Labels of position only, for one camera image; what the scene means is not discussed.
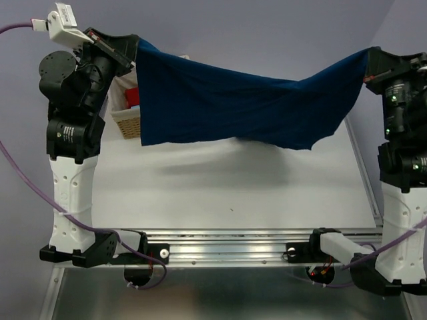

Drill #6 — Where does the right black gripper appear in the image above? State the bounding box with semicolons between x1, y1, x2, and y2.
367;46;427;142

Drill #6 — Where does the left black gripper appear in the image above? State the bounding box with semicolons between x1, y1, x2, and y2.
72;25;139;113

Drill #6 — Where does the dark blue t shirt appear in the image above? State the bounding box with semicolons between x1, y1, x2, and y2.
135;39;369;150

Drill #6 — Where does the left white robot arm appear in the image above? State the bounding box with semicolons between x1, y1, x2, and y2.
39;28;139;268

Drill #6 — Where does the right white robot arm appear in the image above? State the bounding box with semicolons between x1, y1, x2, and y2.
307;47;426;296

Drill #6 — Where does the rolled red t shirt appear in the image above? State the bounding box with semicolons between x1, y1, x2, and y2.
124;87;139;109

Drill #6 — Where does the wicker basket with liner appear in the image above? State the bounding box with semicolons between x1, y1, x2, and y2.
107;67;141;139

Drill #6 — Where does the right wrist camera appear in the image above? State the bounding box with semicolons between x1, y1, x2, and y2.
410;52;427;72

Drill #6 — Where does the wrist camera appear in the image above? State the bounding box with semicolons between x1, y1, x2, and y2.
31;2;93;50
410;52;427;72

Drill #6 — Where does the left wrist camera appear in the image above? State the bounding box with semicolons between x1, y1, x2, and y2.
31;2;93;50

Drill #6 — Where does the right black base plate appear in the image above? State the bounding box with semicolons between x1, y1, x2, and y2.
284;237;339;264

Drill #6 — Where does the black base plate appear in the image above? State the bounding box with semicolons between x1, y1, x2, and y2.
109;243;170;265
284;237;339;264

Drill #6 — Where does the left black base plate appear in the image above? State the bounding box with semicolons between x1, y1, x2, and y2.
109;243;170;265

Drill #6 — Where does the aluminium rail frame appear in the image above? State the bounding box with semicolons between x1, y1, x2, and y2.
53;87;408;267

